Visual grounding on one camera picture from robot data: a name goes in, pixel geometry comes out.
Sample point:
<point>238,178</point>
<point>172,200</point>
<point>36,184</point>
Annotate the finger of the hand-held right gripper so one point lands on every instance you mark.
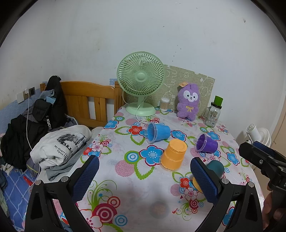
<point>263,147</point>
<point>254,154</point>

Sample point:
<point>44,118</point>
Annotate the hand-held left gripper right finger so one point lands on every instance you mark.
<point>204,180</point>

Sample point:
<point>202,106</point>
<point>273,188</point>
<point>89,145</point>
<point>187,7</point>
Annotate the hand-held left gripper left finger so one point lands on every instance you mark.
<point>86,176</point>

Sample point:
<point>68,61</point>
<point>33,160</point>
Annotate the yellow cup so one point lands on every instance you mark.
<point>195,184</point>

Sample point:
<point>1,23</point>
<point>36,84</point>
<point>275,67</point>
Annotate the teal cup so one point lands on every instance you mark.
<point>216,167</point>

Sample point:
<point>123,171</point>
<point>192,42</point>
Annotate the purple cup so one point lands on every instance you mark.
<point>209,145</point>

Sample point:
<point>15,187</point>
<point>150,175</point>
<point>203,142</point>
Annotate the orange cup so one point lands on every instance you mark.
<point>174,154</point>

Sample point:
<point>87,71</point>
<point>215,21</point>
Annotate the blue cup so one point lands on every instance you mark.
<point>159,132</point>

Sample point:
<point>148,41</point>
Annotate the person's right hand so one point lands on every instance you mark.
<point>271,209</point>

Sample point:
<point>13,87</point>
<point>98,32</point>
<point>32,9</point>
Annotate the white fan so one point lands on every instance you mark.
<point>257,133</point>

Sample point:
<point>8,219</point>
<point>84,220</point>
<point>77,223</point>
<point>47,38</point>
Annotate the grey folded cloth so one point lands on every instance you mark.
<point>67,166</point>

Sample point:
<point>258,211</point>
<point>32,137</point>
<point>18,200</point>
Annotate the beige door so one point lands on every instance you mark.
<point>281,131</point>

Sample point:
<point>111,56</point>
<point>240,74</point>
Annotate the white printed shirt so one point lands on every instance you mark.
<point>55,147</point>

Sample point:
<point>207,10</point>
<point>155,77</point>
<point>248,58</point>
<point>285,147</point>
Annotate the floral tablecloth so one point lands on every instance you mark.
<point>131,178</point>

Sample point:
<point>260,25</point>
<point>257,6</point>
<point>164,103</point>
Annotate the glass bottle with green cap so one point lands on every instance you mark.
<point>213,113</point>

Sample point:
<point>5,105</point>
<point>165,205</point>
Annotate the blue checked bedsheet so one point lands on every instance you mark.
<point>17,189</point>

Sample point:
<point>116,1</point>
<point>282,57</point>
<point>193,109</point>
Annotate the black jacket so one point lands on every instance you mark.
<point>20,138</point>

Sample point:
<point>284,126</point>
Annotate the purple plush toy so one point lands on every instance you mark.
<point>188,104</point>

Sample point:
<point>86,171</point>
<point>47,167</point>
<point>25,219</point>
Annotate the black bag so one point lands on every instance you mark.
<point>54,104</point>

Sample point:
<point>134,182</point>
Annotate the wooden bed headboard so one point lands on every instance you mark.
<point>85,93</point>

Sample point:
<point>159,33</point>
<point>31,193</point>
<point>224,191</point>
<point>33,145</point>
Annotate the cotton swab container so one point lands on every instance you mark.
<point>165,104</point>

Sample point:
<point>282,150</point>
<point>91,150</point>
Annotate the blue grey cloth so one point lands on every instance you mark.
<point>48,96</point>

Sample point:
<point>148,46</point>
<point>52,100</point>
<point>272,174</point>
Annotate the patterned foam mat board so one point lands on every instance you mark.
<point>176,75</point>

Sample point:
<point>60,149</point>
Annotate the green desk fan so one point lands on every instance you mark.
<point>140,75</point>

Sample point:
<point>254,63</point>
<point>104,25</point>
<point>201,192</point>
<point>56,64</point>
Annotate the wall socket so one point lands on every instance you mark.
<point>22,96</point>

